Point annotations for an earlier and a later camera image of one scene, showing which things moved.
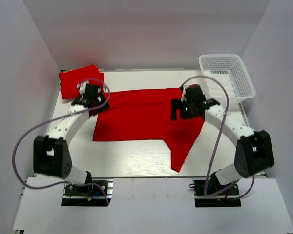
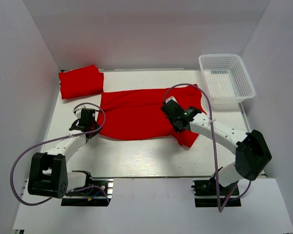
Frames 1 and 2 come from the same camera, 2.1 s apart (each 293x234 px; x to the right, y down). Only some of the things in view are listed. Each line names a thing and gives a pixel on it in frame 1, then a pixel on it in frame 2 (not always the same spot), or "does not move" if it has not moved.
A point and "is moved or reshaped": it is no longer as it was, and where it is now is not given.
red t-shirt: [145, 115] is moved or reshaped
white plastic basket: [225, 78] does not move
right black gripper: [174, 109] to [169, 110]
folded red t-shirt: [69, 80] does not move
